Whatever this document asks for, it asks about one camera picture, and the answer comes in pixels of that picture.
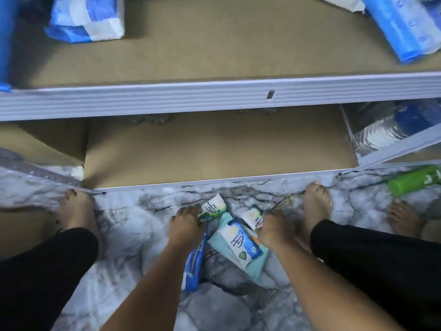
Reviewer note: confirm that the green bottle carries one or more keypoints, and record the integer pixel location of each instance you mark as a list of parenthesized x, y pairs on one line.
[(413, 181)]

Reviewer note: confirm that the person's right leg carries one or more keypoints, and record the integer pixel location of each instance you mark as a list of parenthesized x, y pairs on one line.
[(386, 272)]

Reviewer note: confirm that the person's right hand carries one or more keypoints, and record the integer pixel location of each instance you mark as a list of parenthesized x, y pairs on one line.
[(278, 231)]

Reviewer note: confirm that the person's right foot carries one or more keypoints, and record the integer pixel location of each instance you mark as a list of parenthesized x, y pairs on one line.
[(315, 207)]

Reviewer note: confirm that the clear plastic bottles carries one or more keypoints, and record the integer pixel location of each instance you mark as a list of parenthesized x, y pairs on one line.
[(148, 120)]

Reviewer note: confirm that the person's left foot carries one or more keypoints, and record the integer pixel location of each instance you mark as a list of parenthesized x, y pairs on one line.
[(76, 210)]

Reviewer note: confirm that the person's left forearm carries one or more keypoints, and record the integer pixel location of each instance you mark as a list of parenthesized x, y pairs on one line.
[(151, 293)]

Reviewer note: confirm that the teal wipes pack stack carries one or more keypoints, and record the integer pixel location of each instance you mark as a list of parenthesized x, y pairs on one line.
[(248, 262)]

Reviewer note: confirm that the water bottles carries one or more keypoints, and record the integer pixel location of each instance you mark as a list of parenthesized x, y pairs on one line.
[(393, 127)]

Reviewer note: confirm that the grey metal shelf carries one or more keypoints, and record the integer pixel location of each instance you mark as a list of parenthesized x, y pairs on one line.
[(207, 95)]

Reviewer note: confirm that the person's right forearm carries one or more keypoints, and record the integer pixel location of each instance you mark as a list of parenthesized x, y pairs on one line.
[(324, 293)]

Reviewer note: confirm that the person's foot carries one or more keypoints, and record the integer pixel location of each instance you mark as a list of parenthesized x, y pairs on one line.
[(315, 207), (405, 218), (76, 210)]

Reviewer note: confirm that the pile of wipe packets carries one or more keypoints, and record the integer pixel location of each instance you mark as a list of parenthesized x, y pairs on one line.
[(86, 17)]

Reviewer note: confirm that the person's left hand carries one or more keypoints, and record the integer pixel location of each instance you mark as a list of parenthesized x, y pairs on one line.
[(186, 229)]

